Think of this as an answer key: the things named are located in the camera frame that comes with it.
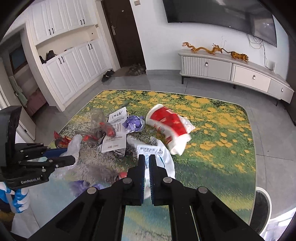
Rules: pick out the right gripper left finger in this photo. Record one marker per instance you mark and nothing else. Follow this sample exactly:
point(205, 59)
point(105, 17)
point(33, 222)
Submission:
point(135, 191)

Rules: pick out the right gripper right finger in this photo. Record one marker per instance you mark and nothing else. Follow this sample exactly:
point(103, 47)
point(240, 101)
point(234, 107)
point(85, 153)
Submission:
point(156, 175)

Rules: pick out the white blue milk carton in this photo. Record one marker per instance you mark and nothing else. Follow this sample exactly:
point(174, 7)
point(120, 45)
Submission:
point(118, 143)

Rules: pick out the purple plastic bag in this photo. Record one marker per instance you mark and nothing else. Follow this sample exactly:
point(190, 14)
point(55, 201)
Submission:
point(78, 187)

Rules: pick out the purple plastic wrapper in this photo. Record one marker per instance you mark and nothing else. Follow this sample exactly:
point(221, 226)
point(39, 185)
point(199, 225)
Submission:
point(134, 124)

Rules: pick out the white round trash bin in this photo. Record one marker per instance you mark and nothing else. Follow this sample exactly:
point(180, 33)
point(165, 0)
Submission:
point(262, 210)

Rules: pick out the left hand blue white glove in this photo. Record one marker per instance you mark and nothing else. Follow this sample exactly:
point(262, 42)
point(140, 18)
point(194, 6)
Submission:
point(21, 199)

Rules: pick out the red snack packet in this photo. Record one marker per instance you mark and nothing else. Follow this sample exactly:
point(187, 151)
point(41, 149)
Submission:
point(61, 142)

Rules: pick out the red white paper cup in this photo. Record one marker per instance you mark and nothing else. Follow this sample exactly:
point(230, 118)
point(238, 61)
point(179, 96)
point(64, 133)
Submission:
point(174, 127)

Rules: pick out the flower landscape floor rug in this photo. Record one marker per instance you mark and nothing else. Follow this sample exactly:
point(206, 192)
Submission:
point(220, 154)

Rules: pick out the black shoes by door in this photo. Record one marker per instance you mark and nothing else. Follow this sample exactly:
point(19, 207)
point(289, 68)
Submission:
point(107, 75)

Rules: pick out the brown door mat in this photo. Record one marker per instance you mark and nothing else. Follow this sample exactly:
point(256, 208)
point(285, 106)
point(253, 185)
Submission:
point(133, 70)

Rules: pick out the white tv cabinet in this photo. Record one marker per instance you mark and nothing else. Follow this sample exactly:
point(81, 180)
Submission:
point(224, 68)

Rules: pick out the orange dragon figurine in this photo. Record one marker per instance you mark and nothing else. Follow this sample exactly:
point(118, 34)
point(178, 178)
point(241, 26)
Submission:
point(215, 48)

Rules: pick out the orange tiger figurine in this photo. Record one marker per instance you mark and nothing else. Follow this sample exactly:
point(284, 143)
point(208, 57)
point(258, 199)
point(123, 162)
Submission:
point(238, 56)

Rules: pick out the dark brown entrance door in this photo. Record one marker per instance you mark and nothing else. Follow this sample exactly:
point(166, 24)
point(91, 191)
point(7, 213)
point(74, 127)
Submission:
point(123, 30)

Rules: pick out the white wall cabinet unit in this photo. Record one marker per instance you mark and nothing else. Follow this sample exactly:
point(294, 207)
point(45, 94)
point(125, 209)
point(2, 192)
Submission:
point(69, 47)

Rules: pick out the wall mounted black television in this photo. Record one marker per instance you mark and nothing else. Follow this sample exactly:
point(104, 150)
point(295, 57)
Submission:
point(250, 17)

